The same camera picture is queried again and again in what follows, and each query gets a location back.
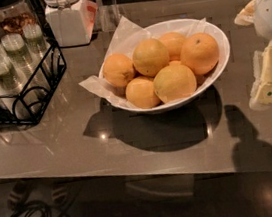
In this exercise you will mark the black wire rack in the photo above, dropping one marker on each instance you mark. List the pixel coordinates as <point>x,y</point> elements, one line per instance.
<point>58,66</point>

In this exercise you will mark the stack of plastic cups front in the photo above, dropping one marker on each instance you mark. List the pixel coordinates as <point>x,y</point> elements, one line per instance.
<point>12,82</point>

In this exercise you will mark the glass jar with snacks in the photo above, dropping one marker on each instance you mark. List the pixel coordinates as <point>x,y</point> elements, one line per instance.
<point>15,14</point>

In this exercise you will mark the stack of plastic cups right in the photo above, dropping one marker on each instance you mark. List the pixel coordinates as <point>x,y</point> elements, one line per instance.
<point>38,45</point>

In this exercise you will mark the orange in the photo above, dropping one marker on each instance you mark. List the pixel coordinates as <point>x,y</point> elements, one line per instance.
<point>174,42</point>
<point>140,92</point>
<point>200,53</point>
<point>150,56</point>
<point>118,70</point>
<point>175,82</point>

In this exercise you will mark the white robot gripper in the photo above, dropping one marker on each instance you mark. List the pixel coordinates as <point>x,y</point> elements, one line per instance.
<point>270,11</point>

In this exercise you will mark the white lidded jar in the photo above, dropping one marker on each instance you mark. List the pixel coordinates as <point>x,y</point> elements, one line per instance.
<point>71,21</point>

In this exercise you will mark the stack of plastic cups middle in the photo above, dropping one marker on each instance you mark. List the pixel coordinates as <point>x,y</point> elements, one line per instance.
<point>16,49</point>

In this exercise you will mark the white ceramic bowl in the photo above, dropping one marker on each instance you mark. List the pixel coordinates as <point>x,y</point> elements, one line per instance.
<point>224,51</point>

